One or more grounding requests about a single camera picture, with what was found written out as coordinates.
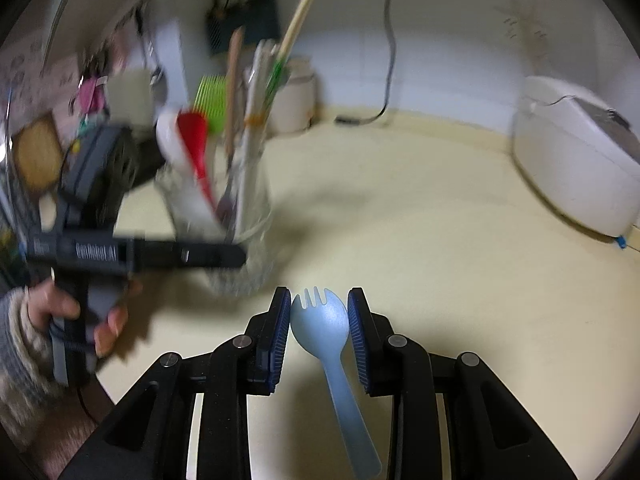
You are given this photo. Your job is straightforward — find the green silicone brush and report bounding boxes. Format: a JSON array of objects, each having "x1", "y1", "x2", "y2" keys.
[{"x1": 193, "y1": 76, "x2": 227, "y2": 134}]

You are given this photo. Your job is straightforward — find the wooden cutting board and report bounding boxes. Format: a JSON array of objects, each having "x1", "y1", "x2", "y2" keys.
[{"x1": 13, "y1": 113, "x2": 63, "y2": 197}]

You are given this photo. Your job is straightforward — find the red spoon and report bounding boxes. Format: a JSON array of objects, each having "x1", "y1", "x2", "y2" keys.
[{"x1": 177, "y1": 112, "x2": 215, "y2": 211}]

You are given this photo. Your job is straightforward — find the chopsticks with green band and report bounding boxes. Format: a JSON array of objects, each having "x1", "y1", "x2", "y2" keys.
[{"x1": 262, "y1": 0, "x2": 314, "y2": 116}]

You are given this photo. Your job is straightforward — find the white rice cooker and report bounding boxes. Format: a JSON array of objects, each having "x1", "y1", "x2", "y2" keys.
[{"x1": 512, "y1": 76, "x2": 639, "y2": 238}]

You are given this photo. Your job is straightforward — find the dark green wall utensil holder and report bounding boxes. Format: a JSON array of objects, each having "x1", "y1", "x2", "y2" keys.
[{"x1": 206, "y1": 0, "x2": 282, "y2": 55}]

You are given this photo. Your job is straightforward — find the wooden handle utensil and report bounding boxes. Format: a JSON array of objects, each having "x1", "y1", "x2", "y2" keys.
[{"x1": 224, "y1": 27, "x2": 244, "y2": 167}]

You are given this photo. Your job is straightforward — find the black power cord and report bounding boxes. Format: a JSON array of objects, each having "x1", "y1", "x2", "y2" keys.
[{"x1": 334, "y1": 0, "x2": 399, "y2": 126}]

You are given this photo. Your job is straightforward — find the white spoon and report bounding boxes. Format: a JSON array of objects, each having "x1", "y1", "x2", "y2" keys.
[{"x1": 155, "y1": 107, "x2": 217, "y2": 221}]

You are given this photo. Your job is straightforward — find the person's left hand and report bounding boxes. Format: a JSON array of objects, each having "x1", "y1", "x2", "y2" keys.
[{"x1": 22, "y1": 277, "x2": 144, "y2": 359}]

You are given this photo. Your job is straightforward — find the white cutting board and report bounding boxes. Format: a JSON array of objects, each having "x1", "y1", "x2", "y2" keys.
[{"x1": 105, "y1": 68, "x2": 154, "y2": 127}]

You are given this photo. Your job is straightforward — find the light blue plastic spork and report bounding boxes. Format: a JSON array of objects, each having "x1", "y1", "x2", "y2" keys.
[{"x1": 290, "y1": 287, "x2": 382, "y2": 479}]

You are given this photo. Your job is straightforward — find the clear glass utensil cup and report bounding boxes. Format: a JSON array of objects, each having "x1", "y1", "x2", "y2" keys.
[{"x1": 155, "y1": 158, "x2": 273, "y2": 297}]

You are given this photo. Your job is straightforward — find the black electric griddle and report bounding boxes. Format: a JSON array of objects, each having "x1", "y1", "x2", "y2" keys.
[{"x1": 58, "y1": 122, "x2": 165, "y2": 217}]

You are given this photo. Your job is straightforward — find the grey knit sleeve forearm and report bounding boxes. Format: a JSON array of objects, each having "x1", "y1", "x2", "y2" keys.
[{"x1": 0, "y1": 286, "x2": 101, "y2": 480}]

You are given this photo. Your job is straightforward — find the pink cloth on faucet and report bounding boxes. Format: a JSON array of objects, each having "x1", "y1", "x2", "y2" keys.
[{"x1": 76, "y1": 77, "x2": 105, "y2": 115}]

